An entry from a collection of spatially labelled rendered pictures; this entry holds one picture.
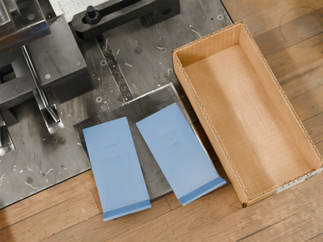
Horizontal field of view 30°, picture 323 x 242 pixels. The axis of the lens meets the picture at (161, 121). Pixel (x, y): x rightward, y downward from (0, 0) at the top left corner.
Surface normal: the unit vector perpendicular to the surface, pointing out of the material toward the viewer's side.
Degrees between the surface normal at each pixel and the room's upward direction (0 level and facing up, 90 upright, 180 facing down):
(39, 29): 90
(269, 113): 0
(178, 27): 0
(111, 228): 0
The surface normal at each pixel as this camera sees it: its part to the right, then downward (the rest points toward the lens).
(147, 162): -0.07, -0.35
